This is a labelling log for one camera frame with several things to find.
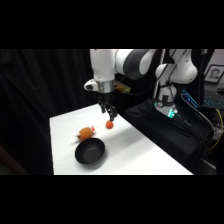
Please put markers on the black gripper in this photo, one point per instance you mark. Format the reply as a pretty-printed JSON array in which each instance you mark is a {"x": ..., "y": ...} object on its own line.
[{"x": 105, "y": 98}]

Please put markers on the red ball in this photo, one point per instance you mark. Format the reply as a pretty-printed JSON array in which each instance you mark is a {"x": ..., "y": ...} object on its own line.
[{"x": 109, "y": 124}]

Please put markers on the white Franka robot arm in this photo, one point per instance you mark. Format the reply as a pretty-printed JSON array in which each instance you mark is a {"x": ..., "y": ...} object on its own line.
[{"x": 103, "y": 66}]

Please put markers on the black bowl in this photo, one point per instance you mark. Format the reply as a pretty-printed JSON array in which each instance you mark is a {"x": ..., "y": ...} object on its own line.
[{"x": 90, "y": 151}]

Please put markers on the orange plush toy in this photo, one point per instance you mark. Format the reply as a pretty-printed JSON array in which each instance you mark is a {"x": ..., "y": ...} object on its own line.
[{"x": 85, "y": 133}]

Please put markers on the small green light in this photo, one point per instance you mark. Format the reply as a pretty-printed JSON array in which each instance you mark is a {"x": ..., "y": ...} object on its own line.
[{"x": 171, "y": 113}]

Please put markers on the black covered robot stand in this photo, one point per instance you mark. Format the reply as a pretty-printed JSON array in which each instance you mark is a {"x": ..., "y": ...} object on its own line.
[{"x": 166, "y": 136}]

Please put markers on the black curtain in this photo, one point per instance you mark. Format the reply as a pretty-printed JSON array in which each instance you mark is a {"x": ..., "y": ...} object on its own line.
[{"x": 40, "y": 100}]

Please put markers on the blue lit device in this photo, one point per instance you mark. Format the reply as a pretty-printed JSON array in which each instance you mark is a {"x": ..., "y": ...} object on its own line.
[{"x": 189, "y": 99}]

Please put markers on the framed portrait picture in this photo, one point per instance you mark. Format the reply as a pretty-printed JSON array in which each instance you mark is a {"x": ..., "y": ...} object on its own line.
[{"x": 214, "y": 74}]

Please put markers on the yellowish wrist camera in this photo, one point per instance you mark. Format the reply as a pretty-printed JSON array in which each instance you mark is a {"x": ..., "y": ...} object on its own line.
[{"x": 122, "y": 87}]

